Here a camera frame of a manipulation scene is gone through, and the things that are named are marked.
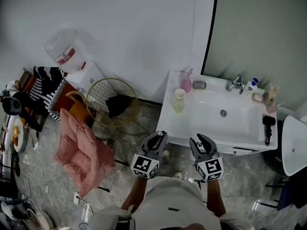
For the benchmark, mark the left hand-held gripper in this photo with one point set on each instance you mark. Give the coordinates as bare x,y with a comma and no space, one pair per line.
144,164

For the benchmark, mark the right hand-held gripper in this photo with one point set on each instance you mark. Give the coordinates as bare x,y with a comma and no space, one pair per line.
209,168

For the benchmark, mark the cream cup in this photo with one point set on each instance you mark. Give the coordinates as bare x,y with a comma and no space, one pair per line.
180,93

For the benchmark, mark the person's right forearm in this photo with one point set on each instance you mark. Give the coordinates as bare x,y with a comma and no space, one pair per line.
216,198

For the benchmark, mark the person's left forearm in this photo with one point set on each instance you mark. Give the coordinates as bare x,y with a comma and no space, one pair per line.
134,193

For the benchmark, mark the white sink basin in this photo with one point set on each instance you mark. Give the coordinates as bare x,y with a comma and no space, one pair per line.
211,121

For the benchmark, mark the white vanity cabinet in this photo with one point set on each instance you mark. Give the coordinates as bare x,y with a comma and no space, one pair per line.
236,150

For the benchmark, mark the person's white shoe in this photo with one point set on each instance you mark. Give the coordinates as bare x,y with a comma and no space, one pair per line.
177,174

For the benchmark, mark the chrome sink drain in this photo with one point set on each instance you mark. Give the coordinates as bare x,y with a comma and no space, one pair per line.
223,112

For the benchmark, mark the clear glass jar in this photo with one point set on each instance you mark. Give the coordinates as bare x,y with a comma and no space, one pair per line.
177,105

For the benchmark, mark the soap dish with grey soap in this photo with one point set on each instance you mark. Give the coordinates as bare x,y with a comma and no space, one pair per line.
199,85

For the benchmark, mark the person's light grey shirt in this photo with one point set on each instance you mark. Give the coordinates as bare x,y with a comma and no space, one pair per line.
172,205

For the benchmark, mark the chrome faucet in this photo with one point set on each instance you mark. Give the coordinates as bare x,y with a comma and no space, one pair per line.
235,84

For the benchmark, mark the soap dish with beige soap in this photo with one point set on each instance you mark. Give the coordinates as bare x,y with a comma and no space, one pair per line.
257,97

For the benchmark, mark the white bottle with blue pump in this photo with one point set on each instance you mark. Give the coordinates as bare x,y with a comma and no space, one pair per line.
250,87

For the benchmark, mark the orange wooden chair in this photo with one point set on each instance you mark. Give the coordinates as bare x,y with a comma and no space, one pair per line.
80,106

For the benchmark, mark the black chair legs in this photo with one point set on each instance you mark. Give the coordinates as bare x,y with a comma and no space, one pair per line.
275,200

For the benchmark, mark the beige figurine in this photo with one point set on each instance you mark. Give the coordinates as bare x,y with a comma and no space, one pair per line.
274,91

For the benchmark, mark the white water dispenser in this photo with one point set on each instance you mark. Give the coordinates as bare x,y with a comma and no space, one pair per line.
92,77

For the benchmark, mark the white power strip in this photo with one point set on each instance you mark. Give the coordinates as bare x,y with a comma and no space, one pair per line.
76,198

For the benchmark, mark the black and white striped cloth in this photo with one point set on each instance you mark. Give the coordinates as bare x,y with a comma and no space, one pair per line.
45,85

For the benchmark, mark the clear water jug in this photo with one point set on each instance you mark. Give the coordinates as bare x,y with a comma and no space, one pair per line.
63,49

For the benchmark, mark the white round plate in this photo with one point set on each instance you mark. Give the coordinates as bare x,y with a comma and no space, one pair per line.
20,138

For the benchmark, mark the black headphones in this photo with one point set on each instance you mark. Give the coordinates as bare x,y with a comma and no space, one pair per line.
11,105

